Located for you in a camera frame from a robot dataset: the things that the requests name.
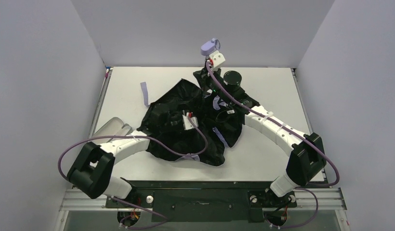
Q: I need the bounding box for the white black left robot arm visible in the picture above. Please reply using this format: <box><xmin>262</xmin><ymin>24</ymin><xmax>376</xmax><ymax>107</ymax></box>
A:
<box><xmin>58</xmin><ymin>129</ymin><xmax>184</xmax><ymax>199</ymax></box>

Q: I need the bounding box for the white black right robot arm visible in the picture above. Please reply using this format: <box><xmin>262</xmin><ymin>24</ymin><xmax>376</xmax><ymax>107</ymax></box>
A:
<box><xmin>193</xmin><ymin>68</ymin><xmax>327</xmax><ymax>199</ymax></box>

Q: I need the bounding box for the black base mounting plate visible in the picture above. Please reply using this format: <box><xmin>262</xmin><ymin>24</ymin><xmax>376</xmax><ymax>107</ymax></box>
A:
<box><xmin>125</xmin><ymin>180</ymin><xmax>297</xmax><ymax>223</ymax></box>

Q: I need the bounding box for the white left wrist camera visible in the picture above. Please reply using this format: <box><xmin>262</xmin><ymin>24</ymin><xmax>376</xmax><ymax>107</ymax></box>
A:
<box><xmin>182</xmin><ymin>112</ymin><xmax>198</xmax><ymax>130</ymax></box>

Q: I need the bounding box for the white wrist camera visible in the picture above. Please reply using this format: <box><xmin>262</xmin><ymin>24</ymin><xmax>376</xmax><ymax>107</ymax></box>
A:
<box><xmin>209</xmin><ymin>51</ymin><xmax>225</xmax><ymax>71</ymax></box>
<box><xmin>182</xmin><ymin>112</ymin><xmax>198</xmax><ymax>130</ymax></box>

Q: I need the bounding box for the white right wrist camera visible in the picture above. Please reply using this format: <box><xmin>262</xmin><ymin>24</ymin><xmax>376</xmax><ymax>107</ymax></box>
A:
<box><xmin>209</xmin><ymin>51</ymin><xmax>225</xmax><ymax>71</ymax></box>

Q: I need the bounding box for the aluminium table edge rail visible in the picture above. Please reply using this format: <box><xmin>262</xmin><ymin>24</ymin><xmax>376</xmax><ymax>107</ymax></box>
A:
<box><xmin>88</xmin><ymin>67</ymin><xmax>113</xmax><ymax>139</ymax></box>

